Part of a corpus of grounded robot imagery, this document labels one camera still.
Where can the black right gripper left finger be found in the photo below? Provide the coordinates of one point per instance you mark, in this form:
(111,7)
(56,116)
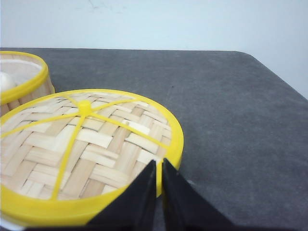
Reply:
(135,207)

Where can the white steamed bun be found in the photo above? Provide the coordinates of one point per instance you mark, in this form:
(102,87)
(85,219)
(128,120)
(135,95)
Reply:
(6,82)

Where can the bamboo steamer basket three buns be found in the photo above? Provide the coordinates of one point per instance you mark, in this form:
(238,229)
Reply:
(31,75)

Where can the white plate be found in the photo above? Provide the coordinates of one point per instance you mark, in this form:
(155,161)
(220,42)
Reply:
(10,226)

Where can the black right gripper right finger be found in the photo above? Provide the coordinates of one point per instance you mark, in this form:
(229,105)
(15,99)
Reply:
(183,206)

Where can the woven bamboo steamer lid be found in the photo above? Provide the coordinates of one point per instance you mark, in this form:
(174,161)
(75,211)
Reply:
(66,156)

